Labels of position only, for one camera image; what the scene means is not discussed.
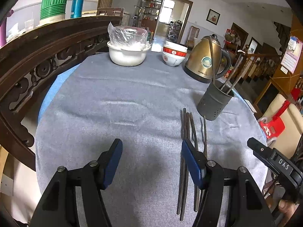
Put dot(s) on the framed wall picture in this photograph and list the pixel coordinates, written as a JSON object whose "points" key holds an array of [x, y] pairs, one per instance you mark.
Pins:
{"points": [[213, 17]]}

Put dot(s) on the brass electric kettle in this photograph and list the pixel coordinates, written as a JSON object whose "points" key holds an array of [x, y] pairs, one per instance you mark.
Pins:
{"points": [[199, 66]]}

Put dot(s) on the grey perforated utensil holder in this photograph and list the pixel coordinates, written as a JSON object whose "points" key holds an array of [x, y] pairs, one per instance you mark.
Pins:
{"points": [[214, 100]]}

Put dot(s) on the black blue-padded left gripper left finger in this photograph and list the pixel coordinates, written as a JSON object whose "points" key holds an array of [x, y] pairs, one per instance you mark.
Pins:
{"points": [[58, 205]]}

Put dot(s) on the red plastic stool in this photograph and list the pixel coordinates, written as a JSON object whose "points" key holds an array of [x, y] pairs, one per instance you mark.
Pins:
{"points": [[275, 126]]}

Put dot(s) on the dark metal chopstick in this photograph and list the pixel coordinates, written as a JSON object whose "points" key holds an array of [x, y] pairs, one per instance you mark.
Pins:
{"points": [[212, 58]]}

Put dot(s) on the wall calendar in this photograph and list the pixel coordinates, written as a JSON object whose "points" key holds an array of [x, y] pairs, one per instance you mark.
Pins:
{"points": [[292, 54]]}

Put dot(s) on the dark chopstick on cloth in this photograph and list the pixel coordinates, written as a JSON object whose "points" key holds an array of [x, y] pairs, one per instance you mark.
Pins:
{"points": [[187, 127], [196, 190], [181, 172], [205, 154]]}

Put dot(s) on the white pot with bagged bowl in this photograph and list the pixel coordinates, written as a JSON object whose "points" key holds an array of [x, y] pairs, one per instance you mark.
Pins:
{"points": [[127, 45]]}

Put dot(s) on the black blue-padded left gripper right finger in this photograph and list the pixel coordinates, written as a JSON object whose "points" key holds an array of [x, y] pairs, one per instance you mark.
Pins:
{"points": [[246, 205]]}

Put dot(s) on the blue thermos bottle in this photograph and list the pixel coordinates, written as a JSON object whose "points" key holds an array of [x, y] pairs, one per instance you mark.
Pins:
{"points": [[76, 8]]}

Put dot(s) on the grey table cloth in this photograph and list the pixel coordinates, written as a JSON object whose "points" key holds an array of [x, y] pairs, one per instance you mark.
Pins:
{"points": [[142, 106]]}

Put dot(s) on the red white stacked bowls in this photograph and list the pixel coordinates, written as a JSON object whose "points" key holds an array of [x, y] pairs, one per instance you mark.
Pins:
{"points": [[173, 54]]}

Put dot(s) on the green thermos flask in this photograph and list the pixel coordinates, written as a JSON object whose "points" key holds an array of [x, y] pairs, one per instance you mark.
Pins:
{"points": [[52, 11]]}

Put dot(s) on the wooden chair at wall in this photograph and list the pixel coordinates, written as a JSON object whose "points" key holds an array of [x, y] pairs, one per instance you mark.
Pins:
{"points": [[192, 34]]}

